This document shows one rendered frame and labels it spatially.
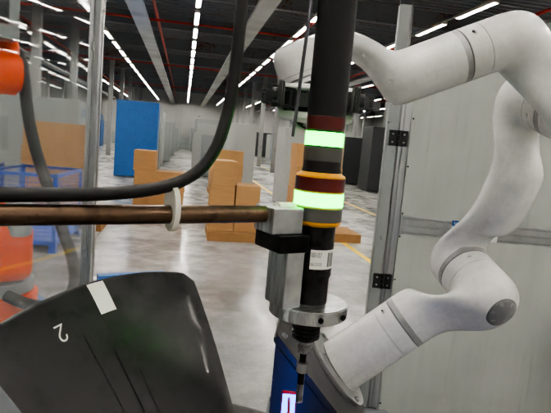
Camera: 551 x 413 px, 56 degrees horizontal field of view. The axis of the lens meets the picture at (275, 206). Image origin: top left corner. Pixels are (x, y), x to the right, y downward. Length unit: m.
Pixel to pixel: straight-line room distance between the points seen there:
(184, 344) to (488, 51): 0.67
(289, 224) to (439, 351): 2.12
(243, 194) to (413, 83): 7.21
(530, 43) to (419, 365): 1.79
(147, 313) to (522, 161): 0.78
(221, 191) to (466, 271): 6.99
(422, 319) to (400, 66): 0.54
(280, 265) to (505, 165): 0.72
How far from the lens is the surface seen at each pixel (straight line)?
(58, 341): 0.49
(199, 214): 0.39
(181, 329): 0.54
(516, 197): 1.09
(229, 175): 7.98
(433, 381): 2.56
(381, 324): 1.16
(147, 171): 9.67
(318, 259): 0.45
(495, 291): 1.11
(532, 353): 2.64
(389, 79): 0.88
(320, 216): 0.44
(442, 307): 1.13
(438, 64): 0.90
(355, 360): 1.17
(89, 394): 0.49
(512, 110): 1.10
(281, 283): 0.44
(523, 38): 0.97
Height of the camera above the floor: 1.59
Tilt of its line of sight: 7 degrees down
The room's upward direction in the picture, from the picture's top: 5 degrees clockwise
